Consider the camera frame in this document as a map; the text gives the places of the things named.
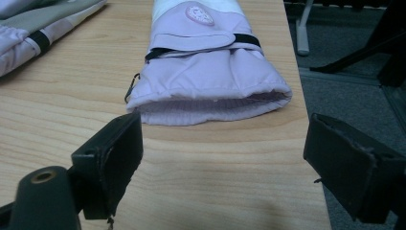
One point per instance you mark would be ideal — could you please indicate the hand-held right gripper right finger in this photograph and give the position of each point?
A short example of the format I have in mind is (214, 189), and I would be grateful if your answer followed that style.
(344, 166)

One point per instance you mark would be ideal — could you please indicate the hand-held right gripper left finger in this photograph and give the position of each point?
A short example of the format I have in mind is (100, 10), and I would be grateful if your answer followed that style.
(111, 166)

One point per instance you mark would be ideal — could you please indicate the lilac and white ski glove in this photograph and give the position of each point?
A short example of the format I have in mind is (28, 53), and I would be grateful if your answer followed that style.
(204, 73)
(28, 28)

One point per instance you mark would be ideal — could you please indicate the white metal desk frame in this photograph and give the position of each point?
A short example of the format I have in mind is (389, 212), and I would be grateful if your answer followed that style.
(303, 32)

